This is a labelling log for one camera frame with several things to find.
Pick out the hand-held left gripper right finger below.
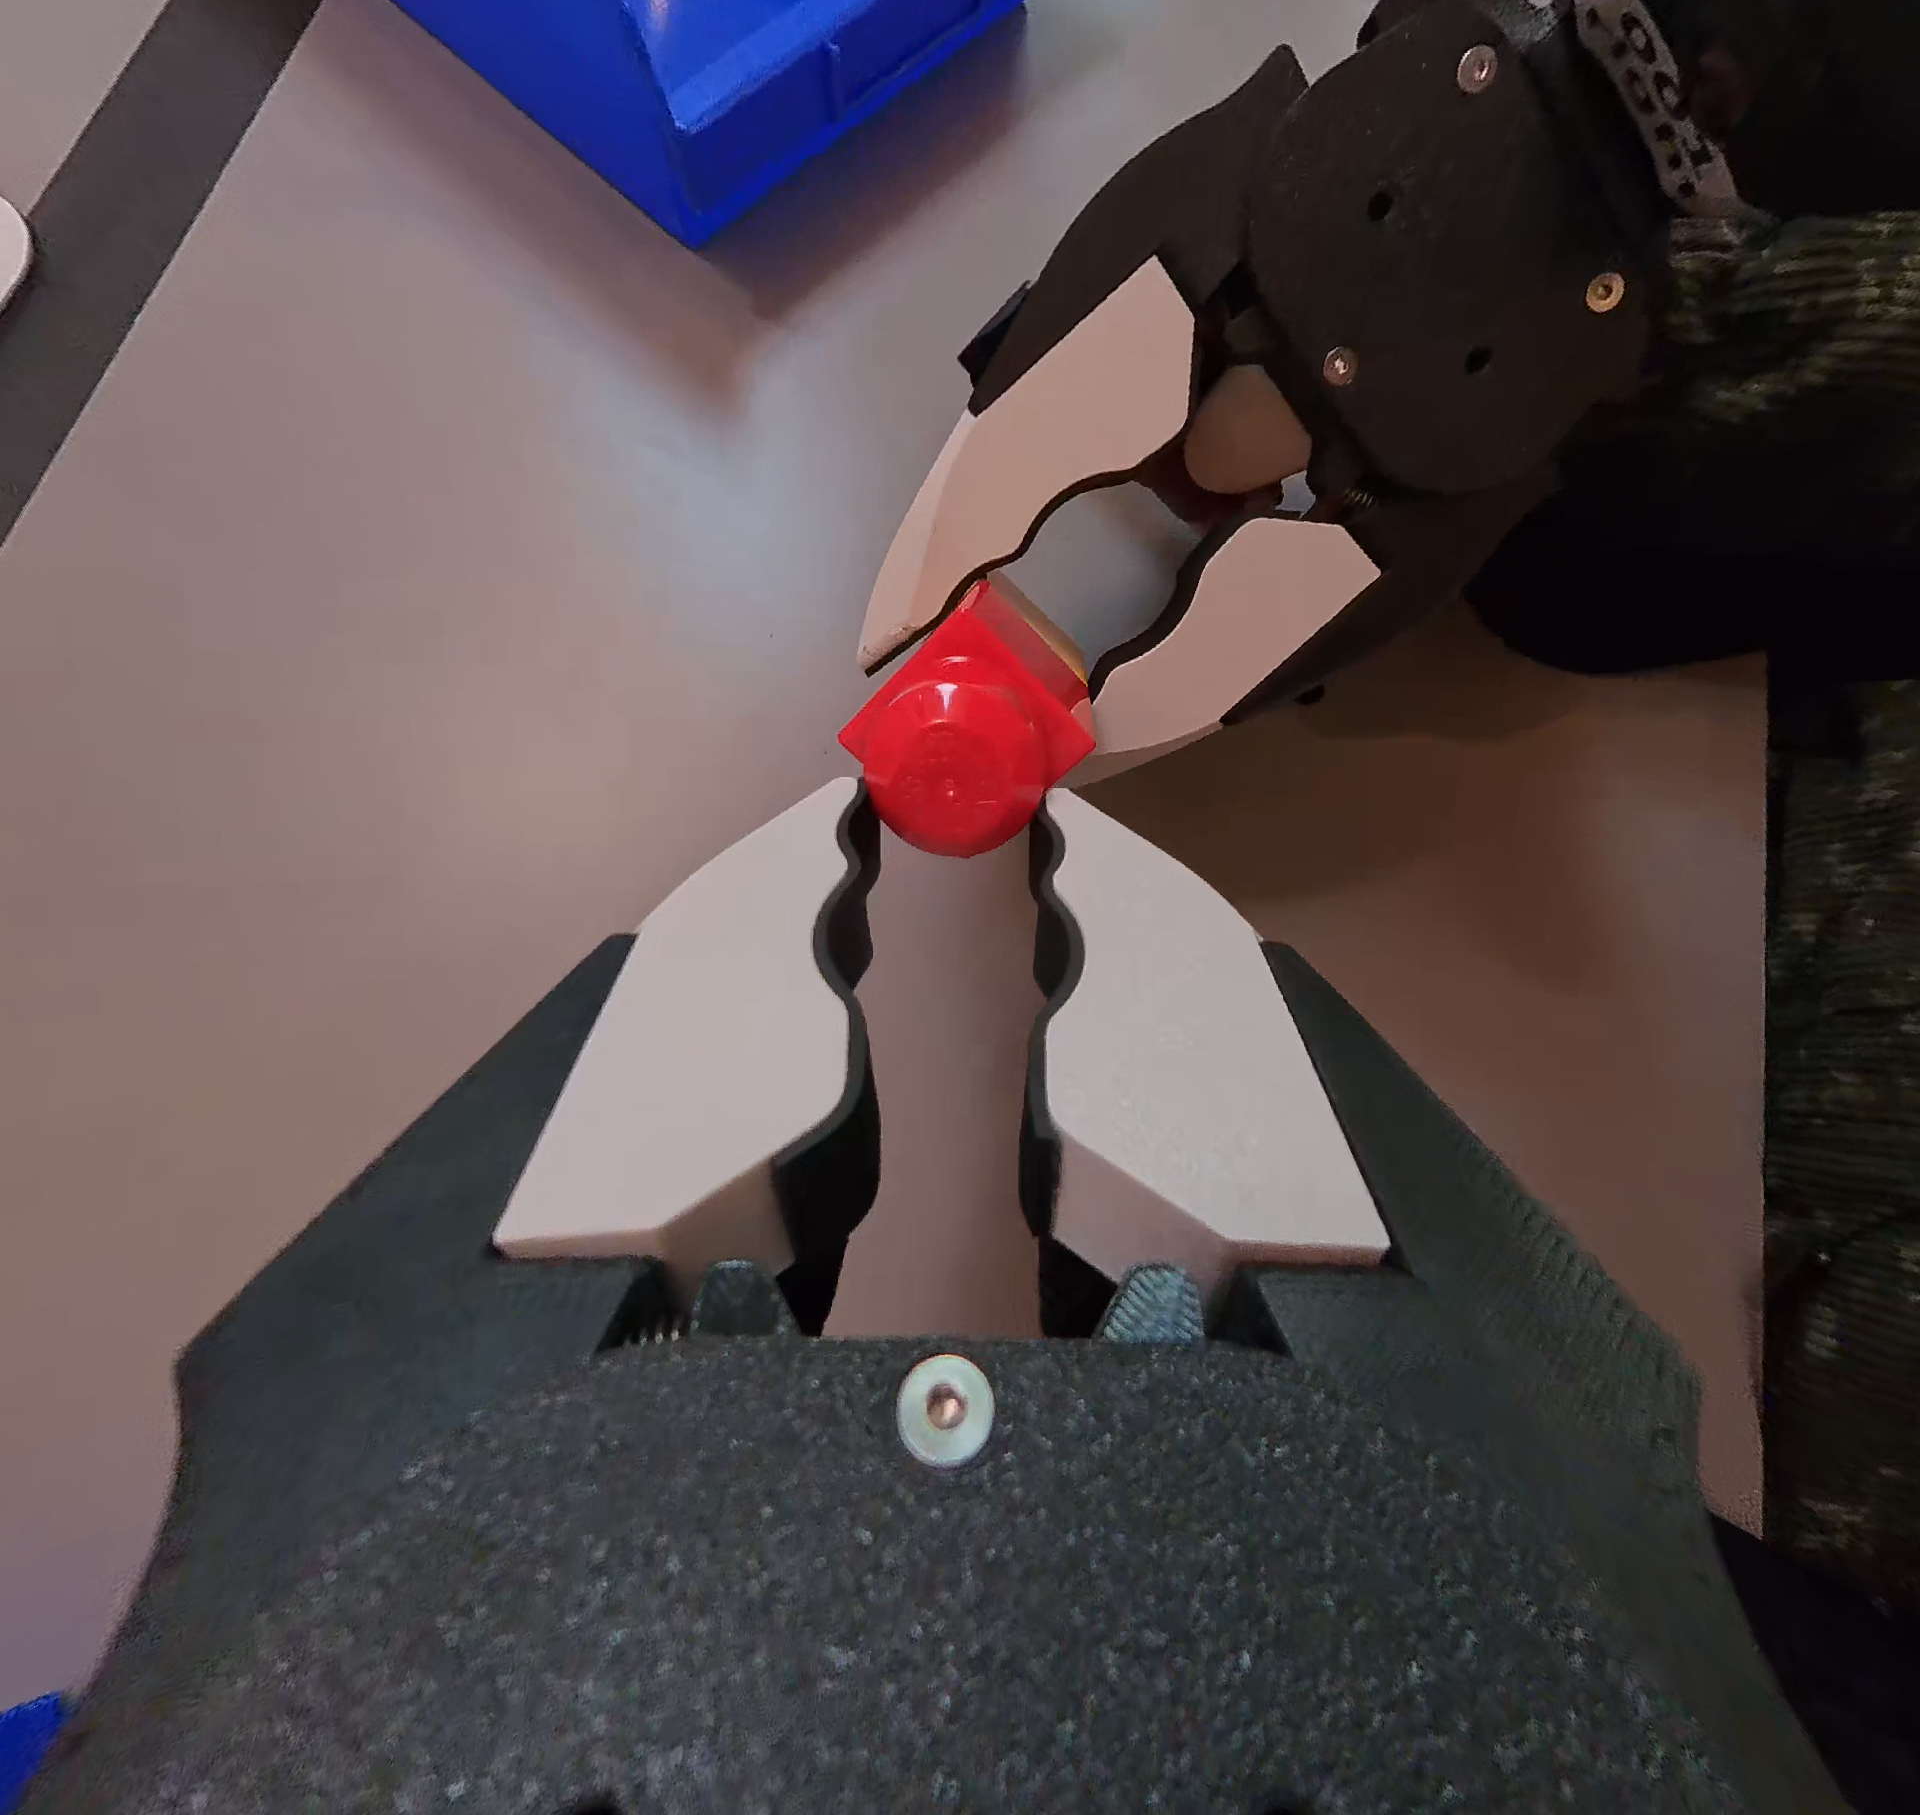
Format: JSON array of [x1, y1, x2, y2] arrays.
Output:
[[1020, 786, 1396, 1271]]

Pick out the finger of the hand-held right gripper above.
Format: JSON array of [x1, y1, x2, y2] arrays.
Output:
[[1084, 505, 1384, 793], [857, 255, 1203, 680]]

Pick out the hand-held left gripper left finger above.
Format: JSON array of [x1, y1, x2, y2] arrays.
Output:
[[495, 778, 885, 1337]]

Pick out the red mega block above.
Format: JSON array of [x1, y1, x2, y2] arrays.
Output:
[[837, 578, 1100, 863]]

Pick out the person's right forearm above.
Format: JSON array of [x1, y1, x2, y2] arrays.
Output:
[[1463, 203, 1920, 680]]

